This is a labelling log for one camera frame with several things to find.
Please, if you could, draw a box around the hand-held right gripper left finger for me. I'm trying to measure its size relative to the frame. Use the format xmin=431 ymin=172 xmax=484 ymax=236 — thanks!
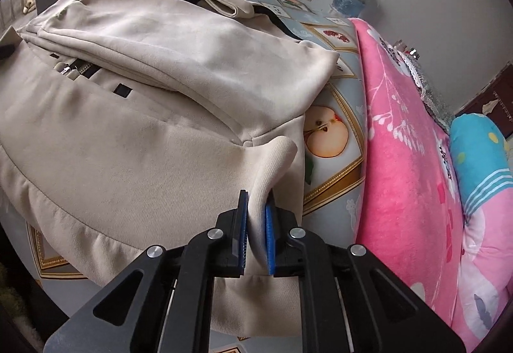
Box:
xmin=43 ymin=189 xmax=249 ymax=353

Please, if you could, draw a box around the dark red door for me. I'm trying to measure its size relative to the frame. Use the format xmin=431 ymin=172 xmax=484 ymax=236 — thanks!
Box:
xmin=455 ymin=62 xmax=513 ymax=133

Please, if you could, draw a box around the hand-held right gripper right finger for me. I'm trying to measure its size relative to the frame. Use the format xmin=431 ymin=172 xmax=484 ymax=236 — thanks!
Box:
xmin=264 ymin=193 xmax=467 ymax=353

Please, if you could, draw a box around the fruit print bed sheet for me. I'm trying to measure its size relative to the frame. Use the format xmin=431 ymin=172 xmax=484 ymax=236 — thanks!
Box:
xmin=24 ymin=0 xmax=371 ymax=353

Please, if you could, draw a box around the cream coat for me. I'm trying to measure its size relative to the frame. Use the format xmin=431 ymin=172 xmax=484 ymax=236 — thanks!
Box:
xmin=0 ymin=0 xmax=341 ymax=340

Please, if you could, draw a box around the pink floral blanket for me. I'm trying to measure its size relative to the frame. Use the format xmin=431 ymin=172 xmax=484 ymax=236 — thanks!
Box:
xmin=349 ymin=17 xmax=467 ymax=338

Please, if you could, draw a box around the silver lace cloth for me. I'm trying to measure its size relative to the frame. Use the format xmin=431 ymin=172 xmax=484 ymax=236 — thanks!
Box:
xmin=395 ymin=38 xmax=455 ymax=131

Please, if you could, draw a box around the cyan and pink pillow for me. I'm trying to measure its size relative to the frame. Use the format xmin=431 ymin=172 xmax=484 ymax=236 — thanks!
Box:
xmin=448 ymin=112 xmax=513 ymax=341

